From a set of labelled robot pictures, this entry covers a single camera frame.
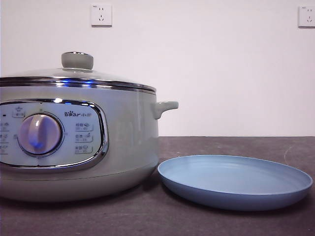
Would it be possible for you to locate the glass lid with green knob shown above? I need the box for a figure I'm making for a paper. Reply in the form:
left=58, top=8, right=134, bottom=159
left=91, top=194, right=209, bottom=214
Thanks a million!
left=0, top=51, right=157, bottom=93

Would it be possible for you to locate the pale green electric steamer pot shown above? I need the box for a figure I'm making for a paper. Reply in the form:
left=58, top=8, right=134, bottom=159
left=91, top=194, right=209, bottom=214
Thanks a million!
left=0, top=86, right=179, bottom=203

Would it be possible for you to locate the blue round plate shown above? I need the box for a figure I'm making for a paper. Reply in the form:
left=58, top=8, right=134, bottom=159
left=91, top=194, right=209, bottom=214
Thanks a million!
left=157, top=154, right=314, bottom=211

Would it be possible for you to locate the white round steamer dial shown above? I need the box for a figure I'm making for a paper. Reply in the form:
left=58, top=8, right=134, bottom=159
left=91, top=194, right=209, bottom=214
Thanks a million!
left=17, top=114, right=63, bottom=156

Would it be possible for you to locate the white wall socket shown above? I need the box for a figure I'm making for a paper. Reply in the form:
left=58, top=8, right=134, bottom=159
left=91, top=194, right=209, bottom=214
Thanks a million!
left=91, top=3, right=113, bottom=27
left=298, top=5, right=315, bottom=28

